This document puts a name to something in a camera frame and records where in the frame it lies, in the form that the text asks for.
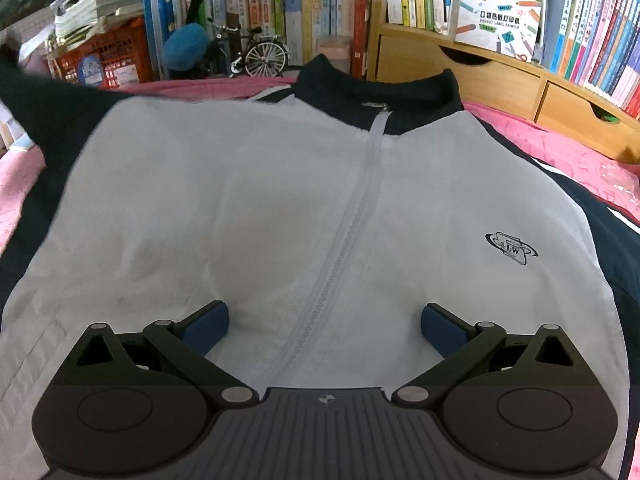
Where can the miniature black bicycle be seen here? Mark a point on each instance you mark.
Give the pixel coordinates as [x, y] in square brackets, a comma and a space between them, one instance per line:
[262, 57]

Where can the wooden drawer organiser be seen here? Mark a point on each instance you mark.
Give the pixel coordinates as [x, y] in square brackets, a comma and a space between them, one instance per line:
[450, 67]

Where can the round blue plush cushion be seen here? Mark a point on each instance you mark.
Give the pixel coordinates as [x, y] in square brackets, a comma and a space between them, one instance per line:
[184, 47]

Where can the row of tall children's books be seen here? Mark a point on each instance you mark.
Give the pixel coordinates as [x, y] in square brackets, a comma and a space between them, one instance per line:
[300, 5]

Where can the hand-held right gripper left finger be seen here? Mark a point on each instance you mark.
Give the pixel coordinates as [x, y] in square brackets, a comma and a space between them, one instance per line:
[205, 329]

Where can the stack of papers and booklets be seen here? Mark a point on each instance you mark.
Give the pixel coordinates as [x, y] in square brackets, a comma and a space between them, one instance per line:
[95, 5]

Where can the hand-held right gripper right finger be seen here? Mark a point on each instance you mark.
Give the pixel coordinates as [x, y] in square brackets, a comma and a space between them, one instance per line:
[444, 330]

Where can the navy and white zip jacket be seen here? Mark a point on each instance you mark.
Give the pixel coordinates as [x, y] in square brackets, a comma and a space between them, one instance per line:
[250, 210]

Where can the white pencil-print box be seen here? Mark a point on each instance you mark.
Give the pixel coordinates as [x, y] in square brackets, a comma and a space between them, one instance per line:
[495, 20]

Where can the row of pastel-spine books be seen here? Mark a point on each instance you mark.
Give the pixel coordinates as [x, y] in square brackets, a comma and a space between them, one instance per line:
[595, 35]

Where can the pink rabbit-print blanket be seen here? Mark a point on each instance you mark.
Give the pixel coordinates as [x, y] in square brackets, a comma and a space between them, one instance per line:
[575, 160]

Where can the large red plastic crate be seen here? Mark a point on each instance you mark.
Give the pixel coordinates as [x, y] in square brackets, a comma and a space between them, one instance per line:
[115, 60]

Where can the clear plastic jar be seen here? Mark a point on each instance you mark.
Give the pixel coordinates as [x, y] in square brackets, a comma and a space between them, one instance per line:
[335, 50]

